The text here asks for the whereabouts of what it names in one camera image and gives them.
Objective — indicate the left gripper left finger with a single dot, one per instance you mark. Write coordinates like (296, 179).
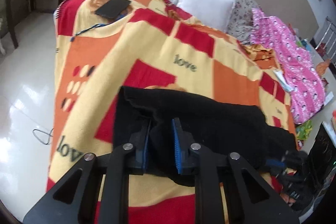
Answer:
(96, 188)

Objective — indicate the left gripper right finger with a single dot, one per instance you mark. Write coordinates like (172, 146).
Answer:
(227, 188)

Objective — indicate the black pants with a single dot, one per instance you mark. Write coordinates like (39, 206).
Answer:
(222, 127)

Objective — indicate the right hand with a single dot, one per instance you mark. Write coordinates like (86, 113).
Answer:
(288, 200)

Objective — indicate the white face mask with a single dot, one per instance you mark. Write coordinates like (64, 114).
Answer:
(280, 76)

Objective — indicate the pink penguin blanket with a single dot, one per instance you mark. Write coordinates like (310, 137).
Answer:
(307, 90)

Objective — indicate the red orange yellow blanket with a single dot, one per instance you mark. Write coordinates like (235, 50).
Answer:
(150, 45)

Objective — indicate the black phone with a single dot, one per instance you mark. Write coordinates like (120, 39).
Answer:
(113, 8)

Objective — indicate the white pillow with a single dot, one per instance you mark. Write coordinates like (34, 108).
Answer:
(212, 13)

